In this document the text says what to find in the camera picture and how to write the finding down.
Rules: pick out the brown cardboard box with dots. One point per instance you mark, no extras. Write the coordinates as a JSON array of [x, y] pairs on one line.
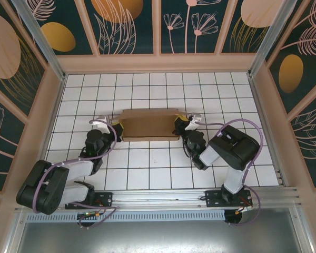
[[147, 126]]

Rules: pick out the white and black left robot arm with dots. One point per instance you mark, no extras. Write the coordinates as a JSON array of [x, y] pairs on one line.
[[42, 189]]

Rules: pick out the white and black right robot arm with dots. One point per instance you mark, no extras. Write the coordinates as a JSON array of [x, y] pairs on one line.
[[237, 145]]

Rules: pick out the grey metal sheet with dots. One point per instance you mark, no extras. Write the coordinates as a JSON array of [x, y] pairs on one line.
[[158, 237]]

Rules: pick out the aluminium table edge rail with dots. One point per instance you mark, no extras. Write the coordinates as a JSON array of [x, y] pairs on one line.
[[158, 197]]

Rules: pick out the aluminium frame post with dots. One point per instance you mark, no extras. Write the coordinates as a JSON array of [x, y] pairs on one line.
[[39, 39], [274, 37]]

